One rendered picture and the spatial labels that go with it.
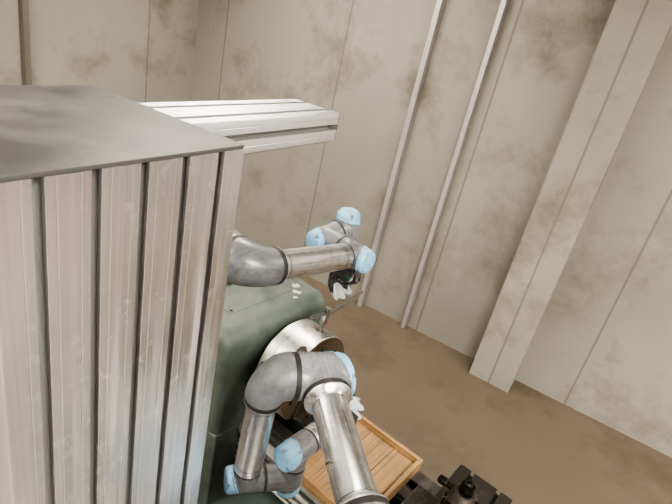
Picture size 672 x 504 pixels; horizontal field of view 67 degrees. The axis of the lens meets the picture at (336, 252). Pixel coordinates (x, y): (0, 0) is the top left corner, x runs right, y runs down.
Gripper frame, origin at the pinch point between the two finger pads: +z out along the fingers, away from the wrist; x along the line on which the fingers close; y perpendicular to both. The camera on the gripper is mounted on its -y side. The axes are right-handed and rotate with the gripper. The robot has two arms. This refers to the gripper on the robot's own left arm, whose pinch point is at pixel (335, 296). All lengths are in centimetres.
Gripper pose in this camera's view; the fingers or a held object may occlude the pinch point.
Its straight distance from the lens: 181.2
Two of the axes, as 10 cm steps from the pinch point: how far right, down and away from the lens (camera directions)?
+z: -0.7, 8.3, 5.6
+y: 7.6, 4.1, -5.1
